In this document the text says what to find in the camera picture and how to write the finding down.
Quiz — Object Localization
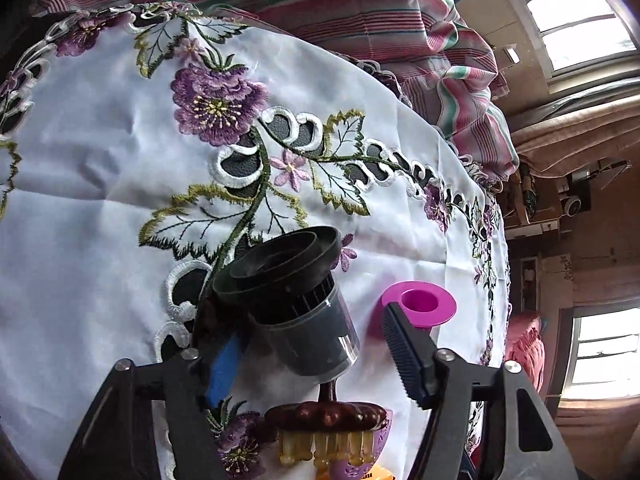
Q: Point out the magenta flanged plastic cup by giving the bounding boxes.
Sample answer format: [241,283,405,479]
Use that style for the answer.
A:
[370,281,458,341]

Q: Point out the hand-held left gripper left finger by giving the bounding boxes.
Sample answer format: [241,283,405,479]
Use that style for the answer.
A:
[57,300,251,480]

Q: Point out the white floral embroidered tablecloth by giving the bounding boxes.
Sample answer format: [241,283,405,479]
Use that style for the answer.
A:
[0,2,511,480]

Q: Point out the small bright window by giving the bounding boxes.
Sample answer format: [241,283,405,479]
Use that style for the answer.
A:
[565,300,640,401]

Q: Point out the large barred window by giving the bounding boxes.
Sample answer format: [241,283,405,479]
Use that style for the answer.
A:
[500,0,640,81]

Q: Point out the brown comb with yellow teeth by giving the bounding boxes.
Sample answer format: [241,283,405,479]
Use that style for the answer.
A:
[264,380,388,468]

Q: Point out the pink striped blanket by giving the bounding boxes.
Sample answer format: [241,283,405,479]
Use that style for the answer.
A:
[30,0,521,181]

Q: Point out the beige curtain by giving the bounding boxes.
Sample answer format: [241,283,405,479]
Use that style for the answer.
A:
[510,95,640,176]

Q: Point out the black ribbed plastic cylinder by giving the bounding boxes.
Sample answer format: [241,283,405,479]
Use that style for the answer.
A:
[212,226,361,378]

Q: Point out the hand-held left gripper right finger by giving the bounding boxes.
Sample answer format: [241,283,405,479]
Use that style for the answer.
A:
[381,301,583,480]

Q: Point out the purple perforated plastic basket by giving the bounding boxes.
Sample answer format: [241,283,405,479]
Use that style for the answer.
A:
[327,410,394,480]

